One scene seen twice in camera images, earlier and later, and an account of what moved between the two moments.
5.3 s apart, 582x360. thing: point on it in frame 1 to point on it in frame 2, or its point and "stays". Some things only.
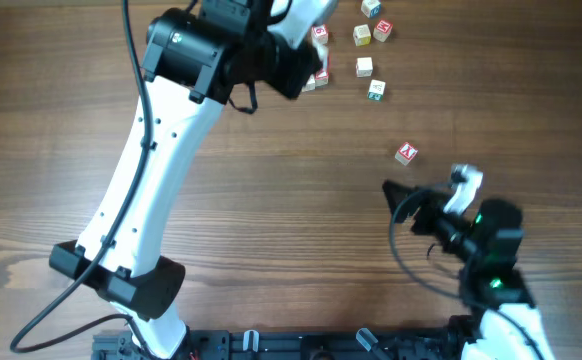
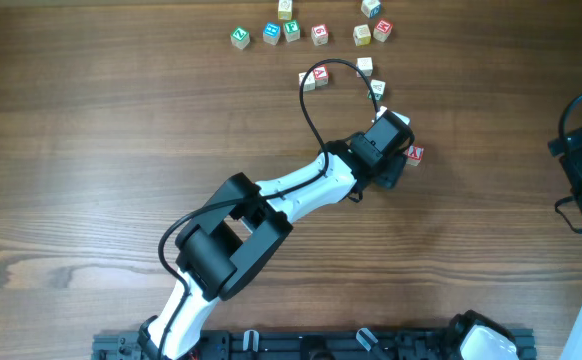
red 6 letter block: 320,34 stays
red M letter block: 382,31 stays
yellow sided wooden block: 362,35 stays
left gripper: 297,68 to 394,175
